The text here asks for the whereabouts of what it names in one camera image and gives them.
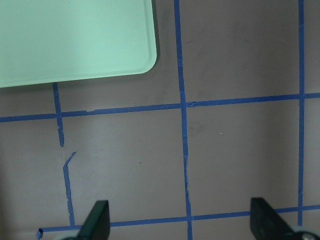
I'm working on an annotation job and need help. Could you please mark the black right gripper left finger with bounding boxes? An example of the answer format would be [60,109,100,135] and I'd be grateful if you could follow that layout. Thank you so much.
[58,200,110,240]

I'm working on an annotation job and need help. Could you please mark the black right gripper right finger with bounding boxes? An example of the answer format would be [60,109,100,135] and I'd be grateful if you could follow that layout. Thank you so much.
[250,197,320,240]

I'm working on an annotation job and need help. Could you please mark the mint green plastic tray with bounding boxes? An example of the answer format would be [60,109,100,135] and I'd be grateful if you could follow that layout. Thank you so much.
[0,0,157,88]

